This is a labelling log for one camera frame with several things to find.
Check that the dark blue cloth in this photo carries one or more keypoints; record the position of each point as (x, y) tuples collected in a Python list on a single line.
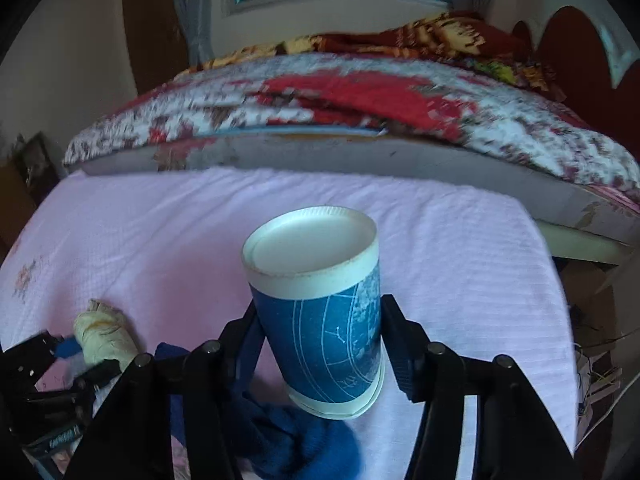
[(290, 440)]

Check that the grey curtain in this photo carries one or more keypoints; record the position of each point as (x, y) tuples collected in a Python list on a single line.
[(195, 10)]

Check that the red white headboard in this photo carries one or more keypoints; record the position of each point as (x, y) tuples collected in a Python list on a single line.
[(575, 45)]

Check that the small wooden cabinet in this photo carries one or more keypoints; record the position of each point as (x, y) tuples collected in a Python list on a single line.
[(30, 175)]

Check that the brown wooden door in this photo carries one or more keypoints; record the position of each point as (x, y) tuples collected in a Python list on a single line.
[(150, 35)]

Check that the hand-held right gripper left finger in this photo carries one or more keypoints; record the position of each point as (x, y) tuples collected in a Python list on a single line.
[(250, 350)]

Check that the red patterned blanket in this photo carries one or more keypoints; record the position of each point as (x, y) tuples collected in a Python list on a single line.
[(425, 40)]

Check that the floral quilt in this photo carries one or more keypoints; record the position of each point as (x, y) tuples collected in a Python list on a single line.
[(400, 110)]

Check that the grey mattress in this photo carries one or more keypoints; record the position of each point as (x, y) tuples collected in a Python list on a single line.
[(400, 160)]

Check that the cream bed frame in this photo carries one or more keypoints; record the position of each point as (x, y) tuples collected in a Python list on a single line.
[(585, 242)]

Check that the cream cloth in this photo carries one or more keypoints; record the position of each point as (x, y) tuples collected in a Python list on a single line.
[(107, 332)]

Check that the blue paper cup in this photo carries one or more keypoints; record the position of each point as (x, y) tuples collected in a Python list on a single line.
[(320, 310)]

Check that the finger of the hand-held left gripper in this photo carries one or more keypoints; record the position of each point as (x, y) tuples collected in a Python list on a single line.
[(50, 347), (95, 375)]

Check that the pink tablecloth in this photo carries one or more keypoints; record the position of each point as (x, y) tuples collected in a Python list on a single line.
[(200, 230)]

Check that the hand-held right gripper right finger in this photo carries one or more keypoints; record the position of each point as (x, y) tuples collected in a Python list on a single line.
[(395, 355)]

